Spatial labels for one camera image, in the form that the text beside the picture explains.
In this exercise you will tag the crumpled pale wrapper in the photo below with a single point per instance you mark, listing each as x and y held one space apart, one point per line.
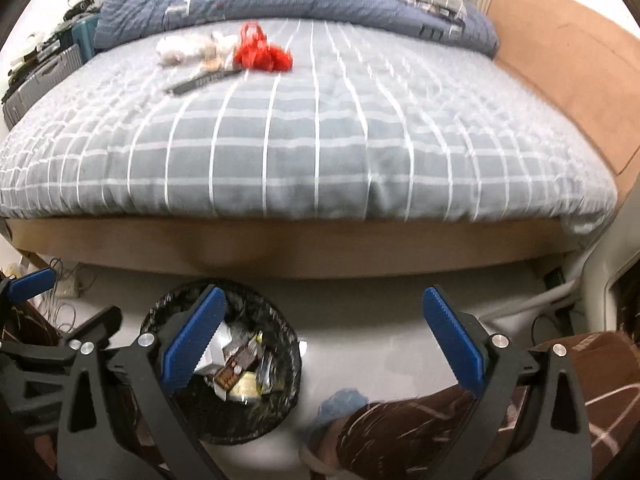
217 47

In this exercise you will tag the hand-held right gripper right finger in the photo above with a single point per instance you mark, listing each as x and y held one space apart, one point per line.
455 345

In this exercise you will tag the white crumpled tissue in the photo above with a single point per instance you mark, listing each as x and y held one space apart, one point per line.
175 50

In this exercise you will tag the grey suitcase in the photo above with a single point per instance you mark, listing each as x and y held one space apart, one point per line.
40 85

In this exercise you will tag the white chair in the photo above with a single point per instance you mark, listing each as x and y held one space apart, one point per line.
597 285

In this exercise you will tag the blue fuzzy slipper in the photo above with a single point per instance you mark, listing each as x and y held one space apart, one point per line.
345 402

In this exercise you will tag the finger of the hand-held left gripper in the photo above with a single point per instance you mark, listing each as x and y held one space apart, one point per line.
97 322
32 282

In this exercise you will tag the brown snack box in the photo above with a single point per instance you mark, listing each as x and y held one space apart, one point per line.
235 365

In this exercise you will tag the dark upright bar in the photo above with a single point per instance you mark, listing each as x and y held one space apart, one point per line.
557 285

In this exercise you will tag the wooden bed frame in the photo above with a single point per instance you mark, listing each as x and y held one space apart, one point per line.
300 250

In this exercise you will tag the blue quilt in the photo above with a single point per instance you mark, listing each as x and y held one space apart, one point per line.
325 5

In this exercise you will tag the red plastic bag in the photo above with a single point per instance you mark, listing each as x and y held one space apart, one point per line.
260 52

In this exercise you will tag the black trash bin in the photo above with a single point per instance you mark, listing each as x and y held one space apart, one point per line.
280 410

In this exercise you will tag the teal storage box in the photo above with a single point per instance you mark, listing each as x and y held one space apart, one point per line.
85 35

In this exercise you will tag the person's leg in brown pants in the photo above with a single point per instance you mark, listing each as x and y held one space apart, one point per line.
400 435

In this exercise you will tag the grey checked bed mattress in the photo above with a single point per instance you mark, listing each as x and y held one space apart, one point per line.
325 160

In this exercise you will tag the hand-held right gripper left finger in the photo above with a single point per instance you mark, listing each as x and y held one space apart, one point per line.
192 340

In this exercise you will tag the brown headboard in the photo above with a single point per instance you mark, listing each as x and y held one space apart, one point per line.
565 60

